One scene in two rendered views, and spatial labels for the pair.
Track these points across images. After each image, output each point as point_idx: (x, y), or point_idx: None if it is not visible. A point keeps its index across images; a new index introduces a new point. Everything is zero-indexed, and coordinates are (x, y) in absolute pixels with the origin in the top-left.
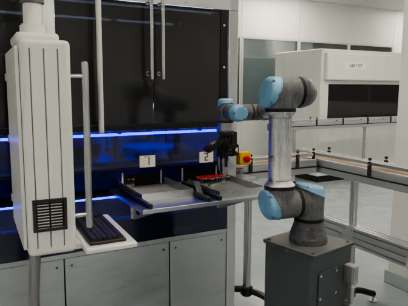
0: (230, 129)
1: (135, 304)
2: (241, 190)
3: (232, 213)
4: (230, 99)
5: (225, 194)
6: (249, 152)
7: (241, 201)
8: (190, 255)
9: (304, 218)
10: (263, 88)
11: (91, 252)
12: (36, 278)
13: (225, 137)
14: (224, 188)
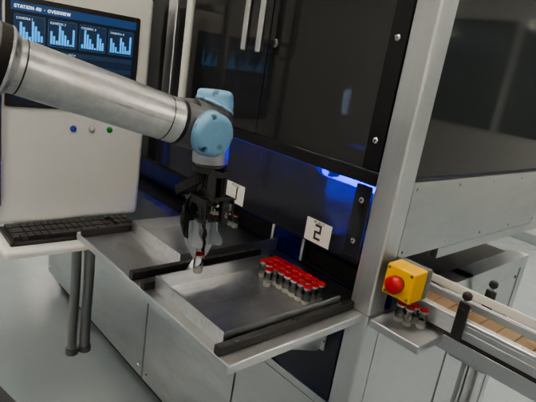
0: (195, 159)
1: (193, 389)
2: (183, 300)
3: (343, 383)
4: (202, 91)
5: (161, 287)
6: (411, 273)
7: (167, 320)
8: (261, 392)
9: None
10: None
11: None
12: (71, 258)
13: (199, 175)
14: (254, 298)
